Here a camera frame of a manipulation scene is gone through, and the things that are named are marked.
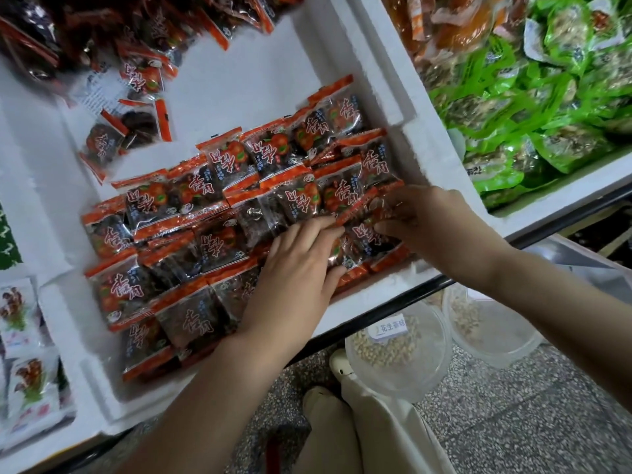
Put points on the person's right hand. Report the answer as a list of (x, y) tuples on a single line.
[(442, 230)]

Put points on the person's left hand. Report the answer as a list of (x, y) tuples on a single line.
[(294, 291)]

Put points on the pile of dark red packets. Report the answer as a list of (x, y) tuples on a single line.
[(247, 182)]

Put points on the pile of green packets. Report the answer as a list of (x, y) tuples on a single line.
[(538, 103)]

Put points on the pile of brown packets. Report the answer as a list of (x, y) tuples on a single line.
[(444, 19)]

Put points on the pile of white printed packets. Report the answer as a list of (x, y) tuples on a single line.
[(25, 360)]

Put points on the person's right forearm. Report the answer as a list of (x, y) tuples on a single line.
[(568, 321)]

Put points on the person's left forearm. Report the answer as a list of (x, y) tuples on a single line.
[(197, 419)]

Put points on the person's right white shoe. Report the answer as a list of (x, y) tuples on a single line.
[(344, 365)]

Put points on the person's white shoe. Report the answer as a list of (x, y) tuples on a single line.
[(318, 398), (344, 365)]

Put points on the person's left white shoe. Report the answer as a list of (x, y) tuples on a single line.
[(318, 398)]

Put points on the person's beige trousers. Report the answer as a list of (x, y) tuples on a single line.
[(385, 429)]

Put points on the clear round plastic tub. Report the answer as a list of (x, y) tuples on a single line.
[(395, 350)]

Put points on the clear rectangular plastic tub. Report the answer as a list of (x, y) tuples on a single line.
[(592, 266)]

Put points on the small white paper slip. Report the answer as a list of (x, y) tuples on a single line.
[(99, 89)]

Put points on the green leaf-pattern sheet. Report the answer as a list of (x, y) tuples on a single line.
[(8, 242)]

